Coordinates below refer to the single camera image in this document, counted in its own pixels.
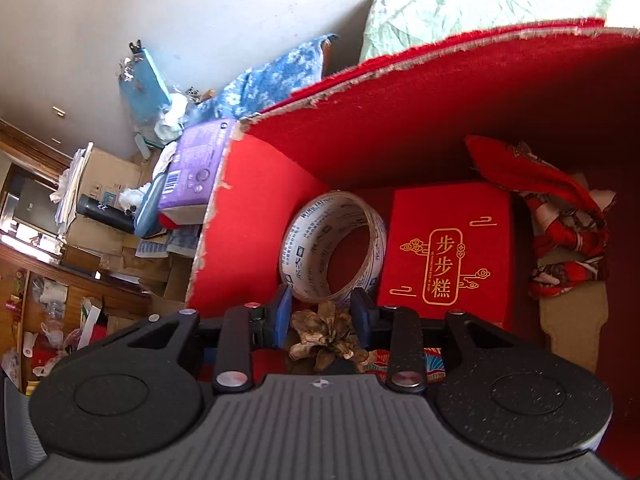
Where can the beige cardboard piece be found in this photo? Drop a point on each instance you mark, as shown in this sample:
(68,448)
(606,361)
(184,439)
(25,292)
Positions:
(570,325)

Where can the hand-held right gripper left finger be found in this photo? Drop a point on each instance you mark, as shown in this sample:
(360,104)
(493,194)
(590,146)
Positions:
(283,312)

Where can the red patterned cloth bag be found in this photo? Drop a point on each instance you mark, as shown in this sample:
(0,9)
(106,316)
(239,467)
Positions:
(555,210)

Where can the black bottle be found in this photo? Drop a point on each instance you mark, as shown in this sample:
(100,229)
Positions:
(102,212)

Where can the brown pine cone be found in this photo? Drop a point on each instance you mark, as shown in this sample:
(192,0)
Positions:
(322,332)

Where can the red cardboard box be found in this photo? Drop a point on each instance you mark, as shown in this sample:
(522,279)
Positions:
(360,130)

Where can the red gift box gold print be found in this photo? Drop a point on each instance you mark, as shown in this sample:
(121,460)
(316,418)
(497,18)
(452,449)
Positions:
(450,250)

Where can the purple packet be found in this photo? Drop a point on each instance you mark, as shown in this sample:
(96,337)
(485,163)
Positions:
(197,165)

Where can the light blue box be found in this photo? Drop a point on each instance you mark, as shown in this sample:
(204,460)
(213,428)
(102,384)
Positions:
(142,85)

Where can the printed tape roll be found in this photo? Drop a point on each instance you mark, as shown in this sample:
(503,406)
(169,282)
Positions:
(310,240)

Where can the blue patterned cloth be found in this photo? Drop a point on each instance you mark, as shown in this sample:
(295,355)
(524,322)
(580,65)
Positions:
(270,80)

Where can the red patterned packet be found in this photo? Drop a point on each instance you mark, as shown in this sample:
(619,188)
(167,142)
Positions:
(434,360)

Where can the brown cardboard box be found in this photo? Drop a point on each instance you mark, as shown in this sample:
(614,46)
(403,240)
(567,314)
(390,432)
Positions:
(102,175)

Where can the wooden cabinet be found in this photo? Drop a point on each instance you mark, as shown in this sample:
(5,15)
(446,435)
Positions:
(75,295)

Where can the pale green printed bed sheet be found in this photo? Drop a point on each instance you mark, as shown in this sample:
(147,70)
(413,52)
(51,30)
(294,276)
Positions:
(490,5)

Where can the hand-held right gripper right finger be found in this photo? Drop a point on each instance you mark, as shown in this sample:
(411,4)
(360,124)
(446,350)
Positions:
(360,312)

